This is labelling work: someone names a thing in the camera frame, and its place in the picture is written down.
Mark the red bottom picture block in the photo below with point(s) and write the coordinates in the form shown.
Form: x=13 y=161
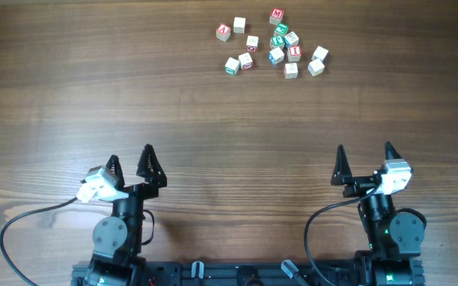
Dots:
x=252 y=44

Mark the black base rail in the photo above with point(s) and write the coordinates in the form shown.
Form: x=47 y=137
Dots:
x=339 y=272

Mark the red M block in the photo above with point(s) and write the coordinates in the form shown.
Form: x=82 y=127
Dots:
x=276 y=16

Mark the red A block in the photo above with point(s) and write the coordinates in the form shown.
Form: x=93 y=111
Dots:
x=223 y=32

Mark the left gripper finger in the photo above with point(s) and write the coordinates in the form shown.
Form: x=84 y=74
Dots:
x=114 y=165
x=150 y=169

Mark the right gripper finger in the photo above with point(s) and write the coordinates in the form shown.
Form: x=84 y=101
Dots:
x=390 y=152
x=342 y=174

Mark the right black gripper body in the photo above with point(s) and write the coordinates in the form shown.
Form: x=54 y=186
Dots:
x=360 y=187

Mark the blue edged picture block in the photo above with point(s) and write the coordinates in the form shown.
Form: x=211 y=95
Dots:
x=291 y=39

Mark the green J block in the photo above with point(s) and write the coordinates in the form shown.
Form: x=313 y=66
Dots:
x=277 y=42

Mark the wooden block lower right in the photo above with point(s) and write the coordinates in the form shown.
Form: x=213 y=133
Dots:
x=316 y=67

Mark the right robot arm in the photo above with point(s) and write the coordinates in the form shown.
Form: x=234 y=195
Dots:
x=394 y=236

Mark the red I block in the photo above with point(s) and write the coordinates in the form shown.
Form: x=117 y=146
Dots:
x=294 y=53

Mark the green edged picture block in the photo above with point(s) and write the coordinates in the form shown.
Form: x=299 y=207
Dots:
x=232 y=66

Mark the blue number 2 block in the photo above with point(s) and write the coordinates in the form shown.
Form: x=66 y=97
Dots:
x=276 y=56

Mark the wooden block far right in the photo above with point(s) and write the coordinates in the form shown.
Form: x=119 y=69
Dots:
x=320 y=53

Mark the red edged picture block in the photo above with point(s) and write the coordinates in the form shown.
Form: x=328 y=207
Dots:
x=245 y=61

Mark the green letter block upper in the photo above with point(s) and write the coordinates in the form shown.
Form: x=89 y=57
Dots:
x=281 y=30

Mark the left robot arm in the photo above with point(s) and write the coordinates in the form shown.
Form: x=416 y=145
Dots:
x=118 y=237

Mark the wooden block bottom centre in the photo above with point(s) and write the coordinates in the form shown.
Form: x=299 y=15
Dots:
x=291 y=70

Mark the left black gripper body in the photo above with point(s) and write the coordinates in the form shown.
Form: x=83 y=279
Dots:
x=137 y=189

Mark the plain wooden block top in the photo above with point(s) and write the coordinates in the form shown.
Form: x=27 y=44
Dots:
x=239 y=24

